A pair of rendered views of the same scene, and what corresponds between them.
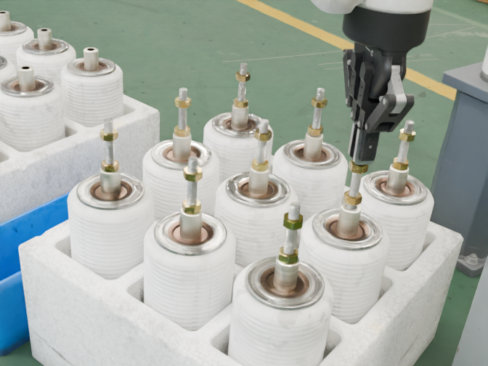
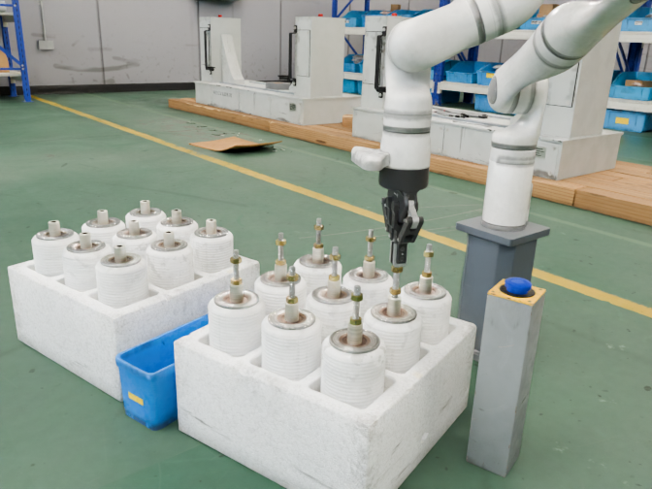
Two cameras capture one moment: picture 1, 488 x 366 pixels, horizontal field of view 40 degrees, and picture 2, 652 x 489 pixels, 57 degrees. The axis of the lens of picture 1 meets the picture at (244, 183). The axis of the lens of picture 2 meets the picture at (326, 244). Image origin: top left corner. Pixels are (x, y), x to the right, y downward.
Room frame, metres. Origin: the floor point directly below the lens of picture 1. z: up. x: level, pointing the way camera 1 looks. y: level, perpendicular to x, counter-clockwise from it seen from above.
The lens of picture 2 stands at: (-0.31, 0.01, 0.68)
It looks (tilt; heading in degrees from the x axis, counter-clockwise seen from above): 19 degrees down; 0
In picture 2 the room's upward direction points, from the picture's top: 2 degrees clockwise
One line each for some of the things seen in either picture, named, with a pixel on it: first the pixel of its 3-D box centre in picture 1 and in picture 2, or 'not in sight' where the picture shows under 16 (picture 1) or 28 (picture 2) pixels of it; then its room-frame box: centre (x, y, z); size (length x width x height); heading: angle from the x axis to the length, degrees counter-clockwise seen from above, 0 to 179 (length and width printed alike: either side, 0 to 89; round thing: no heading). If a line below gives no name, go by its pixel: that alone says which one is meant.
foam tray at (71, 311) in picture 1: (247, 296); (330, 375); (0.65, -0.02, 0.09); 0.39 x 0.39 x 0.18; 55
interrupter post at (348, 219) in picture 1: (348, 219); (394, 306); (0.59, -0.11, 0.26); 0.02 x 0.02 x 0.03
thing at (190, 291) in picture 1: (187, 300); (290, 369); (0.56, 0.05, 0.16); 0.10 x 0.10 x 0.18
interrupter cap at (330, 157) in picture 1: (311, 155); (368, 276); (0.75, -0.08, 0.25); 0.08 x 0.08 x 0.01
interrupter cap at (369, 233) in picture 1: (346, 229); (393, 313); (0.59, -0.11, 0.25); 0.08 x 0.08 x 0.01
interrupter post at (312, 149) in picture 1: (313, 145); (369, 269); (0.75, -0.08, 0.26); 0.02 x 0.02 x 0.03
